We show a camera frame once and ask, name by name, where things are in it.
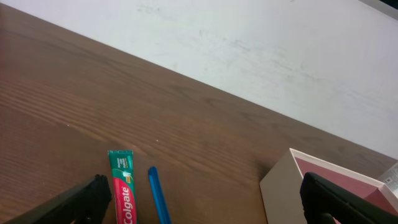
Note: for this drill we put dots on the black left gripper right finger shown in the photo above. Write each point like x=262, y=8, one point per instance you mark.
x=325, y=202

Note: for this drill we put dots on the green white soap packet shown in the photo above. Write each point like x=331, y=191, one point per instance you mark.
x=390, y=178

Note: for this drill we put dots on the white box pink interior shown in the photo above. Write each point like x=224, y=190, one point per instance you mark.
x=280, y=188

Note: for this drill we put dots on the Colgate toothpaste tube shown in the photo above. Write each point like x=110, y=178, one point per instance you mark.
x=122, y=170

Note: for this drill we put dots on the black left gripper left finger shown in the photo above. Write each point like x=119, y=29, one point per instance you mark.
x=85, y=203

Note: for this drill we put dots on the blue disposable razor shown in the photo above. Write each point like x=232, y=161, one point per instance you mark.
x=159, y=199

